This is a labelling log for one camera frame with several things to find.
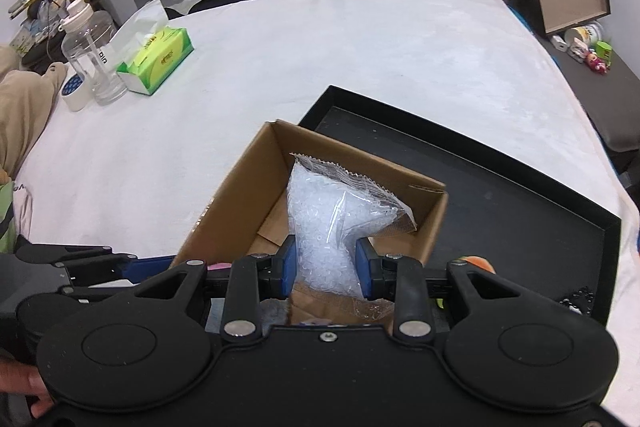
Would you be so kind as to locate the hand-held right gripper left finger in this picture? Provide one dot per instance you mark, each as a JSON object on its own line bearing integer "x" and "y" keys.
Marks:
{"x": 287, "y": 267}

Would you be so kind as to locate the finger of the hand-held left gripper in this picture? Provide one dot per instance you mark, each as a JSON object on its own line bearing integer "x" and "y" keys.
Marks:
{"x": 65, "y": 253}
{"x": 145, "y": 268}

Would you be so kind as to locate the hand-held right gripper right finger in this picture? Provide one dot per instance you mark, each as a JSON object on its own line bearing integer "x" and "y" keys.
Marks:
{"x": 364, "y": 272}

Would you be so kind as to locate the clear bag of white beads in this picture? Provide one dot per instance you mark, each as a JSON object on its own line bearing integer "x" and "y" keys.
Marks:
{"x": 330, "y": 227}

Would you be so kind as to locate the grey plush with pink spots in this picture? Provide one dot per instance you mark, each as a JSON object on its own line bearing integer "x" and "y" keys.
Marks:
{"x": 216, "y": 265}

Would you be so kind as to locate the brown cardboard box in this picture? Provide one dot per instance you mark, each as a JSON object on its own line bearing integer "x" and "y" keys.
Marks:
{"x": 250, "y": 197}

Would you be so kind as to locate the black shallow tray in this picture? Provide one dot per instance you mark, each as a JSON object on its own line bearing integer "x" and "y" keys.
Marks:
{"x": 525, "y": 232}

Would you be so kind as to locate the person's left hand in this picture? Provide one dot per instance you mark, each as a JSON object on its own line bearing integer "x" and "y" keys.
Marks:
{"x": 25, "y": 382}

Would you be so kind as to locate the person's green shirt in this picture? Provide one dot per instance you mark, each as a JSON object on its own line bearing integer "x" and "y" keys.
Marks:
{"x": 6, "y": 217}

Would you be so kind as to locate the burger squishy toy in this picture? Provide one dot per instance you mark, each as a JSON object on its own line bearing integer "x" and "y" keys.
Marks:
{"x": 477, "y": 263}

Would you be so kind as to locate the person's beige trouser leg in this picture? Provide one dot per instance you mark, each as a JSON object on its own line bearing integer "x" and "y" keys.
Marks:
{"x": 22, "y": 107}

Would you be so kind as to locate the white tape roll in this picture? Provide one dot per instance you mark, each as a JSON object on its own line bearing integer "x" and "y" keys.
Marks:
{"x": 75, "y": 93}

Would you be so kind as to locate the clear plastic water jug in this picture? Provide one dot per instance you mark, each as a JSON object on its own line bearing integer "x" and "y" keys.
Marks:
{"x": 95, "y": 57}

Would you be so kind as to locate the green tissue box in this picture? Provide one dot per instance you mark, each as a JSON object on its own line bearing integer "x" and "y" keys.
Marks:
{"x": 160, "y": 59}

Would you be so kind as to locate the dark blue beaded pouch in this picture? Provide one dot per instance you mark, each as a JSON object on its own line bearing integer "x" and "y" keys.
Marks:
{"x": 580, "y": 301}

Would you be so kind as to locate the black chair back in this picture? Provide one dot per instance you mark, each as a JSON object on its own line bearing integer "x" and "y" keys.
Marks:
{"x": 215, "y": 1}

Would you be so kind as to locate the black bench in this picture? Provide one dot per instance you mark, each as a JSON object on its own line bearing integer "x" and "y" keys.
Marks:
{"x": 607, "y": 107}

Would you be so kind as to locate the small white toy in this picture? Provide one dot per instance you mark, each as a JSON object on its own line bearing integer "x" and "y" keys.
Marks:
{"x": 559, "y": 43}

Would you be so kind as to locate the pink toy figure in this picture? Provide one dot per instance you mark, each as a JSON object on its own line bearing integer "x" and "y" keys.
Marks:
{"x": 596, "y": 63}

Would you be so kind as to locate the white paper cup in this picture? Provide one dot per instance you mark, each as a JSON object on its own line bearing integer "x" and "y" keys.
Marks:
{"x": 585, "y": 36}

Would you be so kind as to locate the green toy block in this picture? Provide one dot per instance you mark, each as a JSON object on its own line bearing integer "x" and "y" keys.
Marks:
{"x": 604, "y": 50}

